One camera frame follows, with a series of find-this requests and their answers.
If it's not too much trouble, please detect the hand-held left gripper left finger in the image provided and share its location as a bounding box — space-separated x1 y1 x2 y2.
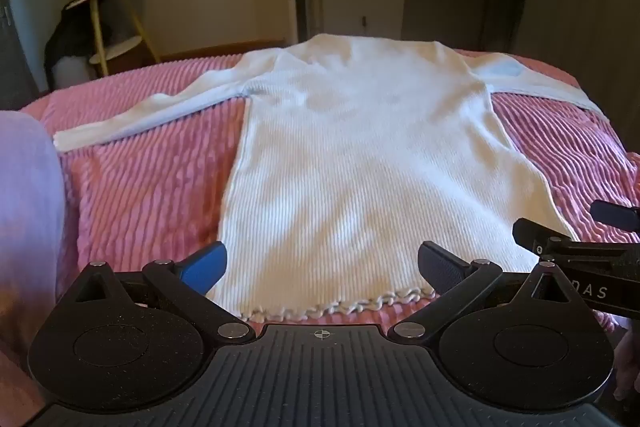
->
75 241 256 343

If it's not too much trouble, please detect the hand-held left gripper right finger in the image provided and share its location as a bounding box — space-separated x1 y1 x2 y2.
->
390 241 576 342

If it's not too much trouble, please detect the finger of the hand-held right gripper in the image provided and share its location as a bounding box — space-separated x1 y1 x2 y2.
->
512 217 640 260
590 201 640 223

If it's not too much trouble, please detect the white knit sweater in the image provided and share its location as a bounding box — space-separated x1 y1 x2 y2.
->
52 33 613 322

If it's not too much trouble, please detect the person's right hand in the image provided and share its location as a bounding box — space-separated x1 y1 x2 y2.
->
613 323 640 403

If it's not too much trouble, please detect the pink ribbed blanket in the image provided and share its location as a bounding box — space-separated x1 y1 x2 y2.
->
20 49 640 343

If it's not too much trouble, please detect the person's lavender garment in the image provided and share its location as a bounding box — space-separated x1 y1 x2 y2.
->
0 109 67 415

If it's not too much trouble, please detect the white bin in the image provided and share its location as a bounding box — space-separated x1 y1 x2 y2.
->
52 54 93 88

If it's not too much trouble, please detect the wooden side table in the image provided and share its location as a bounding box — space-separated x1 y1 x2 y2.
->
65 0 162 76

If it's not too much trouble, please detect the grey bedside cabinet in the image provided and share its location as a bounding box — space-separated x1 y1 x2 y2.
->
319 0 407 40

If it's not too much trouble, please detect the black cloth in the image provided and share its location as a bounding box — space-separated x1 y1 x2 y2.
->
44 0 101 72

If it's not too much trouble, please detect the grey door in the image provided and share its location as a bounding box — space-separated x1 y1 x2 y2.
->
0 0 23 110

